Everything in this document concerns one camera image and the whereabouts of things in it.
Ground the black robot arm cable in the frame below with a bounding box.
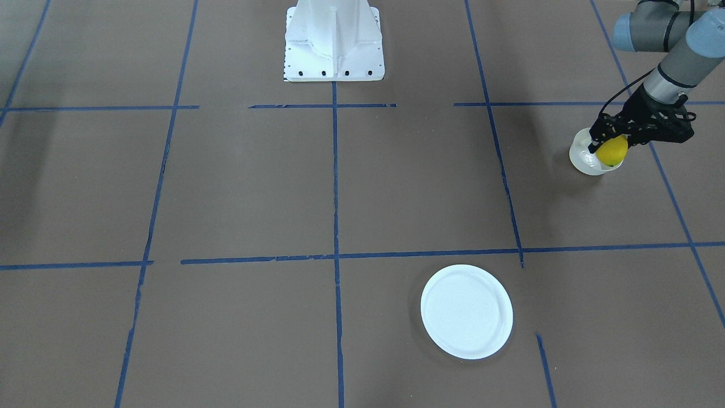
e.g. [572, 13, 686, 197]
[598, 0, 697, 122]

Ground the white bowl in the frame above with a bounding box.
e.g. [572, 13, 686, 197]
[569, 127, 624, 176]

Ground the yellow lemon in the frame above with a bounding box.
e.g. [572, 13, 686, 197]
[595, 134, 629, 168]

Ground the white round plate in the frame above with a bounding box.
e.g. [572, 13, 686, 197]
[420, 264, 514, 360]

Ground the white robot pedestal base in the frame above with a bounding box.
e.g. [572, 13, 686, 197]
[283, 1, 385, 82]

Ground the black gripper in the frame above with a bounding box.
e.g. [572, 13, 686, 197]
[588, 86, 696, 154]

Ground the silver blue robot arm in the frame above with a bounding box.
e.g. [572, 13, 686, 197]
[588, 1, 724, 153]

